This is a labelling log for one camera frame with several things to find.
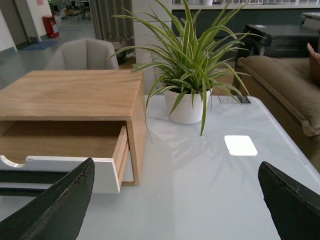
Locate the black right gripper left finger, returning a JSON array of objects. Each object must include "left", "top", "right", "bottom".
[{"left": 0, "top": 158, "right": 95, "bottom": 240}]

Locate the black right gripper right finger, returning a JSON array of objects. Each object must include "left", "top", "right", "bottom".
[{"left": 258, "top": 161, "right": 320, "bottom": 240}]

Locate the wooden drawer cabinet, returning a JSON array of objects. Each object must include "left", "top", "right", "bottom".
[{"left": 0, "top": 70, "right": 146, "bottom": 186}]

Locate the brown sofa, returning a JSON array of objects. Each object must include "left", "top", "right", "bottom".
[{"left": 234, "top": 55, "right": 320, "bottom": 170}]

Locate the grey armchair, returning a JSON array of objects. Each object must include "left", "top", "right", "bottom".
[{"left": 44, "top": 38, "right": 119, "bottom": 70}]

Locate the black cabinet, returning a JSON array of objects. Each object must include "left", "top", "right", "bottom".
[{"left": 234, "top": 24, "right": 320, "bottom": 68}]

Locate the spider plant in white pot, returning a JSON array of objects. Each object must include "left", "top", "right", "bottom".
[{"left": 107, "top": 0, "right": 266, "bottom": 137}]

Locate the red bin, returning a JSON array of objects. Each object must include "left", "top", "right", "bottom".
[{"left": 42, "top": 15, "right": 60, "bottom": 38}]

